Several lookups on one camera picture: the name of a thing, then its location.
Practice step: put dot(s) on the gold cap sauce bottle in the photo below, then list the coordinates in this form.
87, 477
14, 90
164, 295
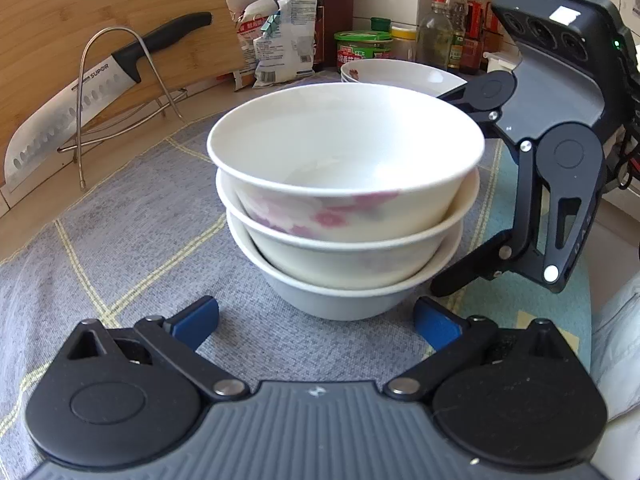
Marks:
490, 20
456, 35
472, 35

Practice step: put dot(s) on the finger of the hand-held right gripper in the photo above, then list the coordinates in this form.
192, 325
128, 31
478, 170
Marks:
457, 94
525, 200

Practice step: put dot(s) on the bamboo cutting board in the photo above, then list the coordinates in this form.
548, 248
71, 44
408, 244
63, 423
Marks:
75, 10

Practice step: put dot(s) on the clear printed food bag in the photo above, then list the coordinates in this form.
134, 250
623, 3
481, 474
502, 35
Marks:
290, 45

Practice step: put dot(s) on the clear bottle red cap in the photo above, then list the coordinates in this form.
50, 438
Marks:
434, 40

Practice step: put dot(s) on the small green lid jar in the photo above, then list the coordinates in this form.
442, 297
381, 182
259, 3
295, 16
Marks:
380, 24

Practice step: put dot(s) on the white plastic box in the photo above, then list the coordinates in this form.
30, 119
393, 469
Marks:
500, 61

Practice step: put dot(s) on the red print food bag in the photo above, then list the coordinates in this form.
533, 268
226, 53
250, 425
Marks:
247, 30

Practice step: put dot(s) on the pale grey cloth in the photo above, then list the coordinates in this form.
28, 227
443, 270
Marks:
617, 335

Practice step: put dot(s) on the dark red knife block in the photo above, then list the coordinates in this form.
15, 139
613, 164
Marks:
340, 5

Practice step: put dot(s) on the white pink floral bowl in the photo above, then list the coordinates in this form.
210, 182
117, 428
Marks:
340, 300
350, 260
345, 130

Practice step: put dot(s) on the green lid red container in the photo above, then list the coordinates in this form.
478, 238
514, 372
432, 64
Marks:
362, 42

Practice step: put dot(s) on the yellow lid jar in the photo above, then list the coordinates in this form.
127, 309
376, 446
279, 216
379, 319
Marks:
404, 45

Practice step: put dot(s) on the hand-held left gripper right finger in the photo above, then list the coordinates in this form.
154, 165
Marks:
434, 322

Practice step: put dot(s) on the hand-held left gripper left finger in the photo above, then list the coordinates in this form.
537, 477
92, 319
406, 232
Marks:
197, 317

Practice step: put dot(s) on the grey checked cloth mat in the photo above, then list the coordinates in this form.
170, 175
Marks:
125, 240

